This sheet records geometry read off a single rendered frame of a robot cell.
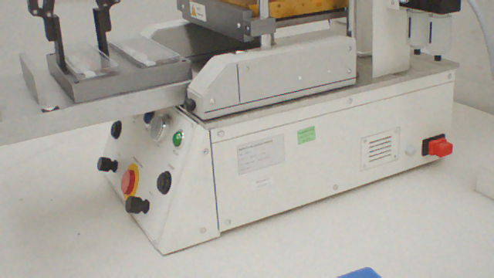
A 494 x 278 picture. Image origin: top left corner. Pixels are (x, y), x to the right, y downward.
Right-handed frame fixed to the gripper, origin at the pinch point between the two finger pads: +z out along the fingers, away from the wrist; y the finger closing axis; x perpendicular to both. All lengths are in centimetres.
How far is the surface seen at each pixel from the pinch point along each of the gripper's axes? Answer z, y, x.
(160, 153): 16.9, -7.6, 7.6
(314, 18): 0.1, -32.7, 10.4
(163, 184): 19.0, -5.6, 13.3
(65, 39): 30, -22, -143
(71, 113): 6.9, 4.7, 11.1
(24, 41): 27, -6, -142
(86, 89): 4.5, 2.1, 10.1
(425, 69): 10, -50, 17
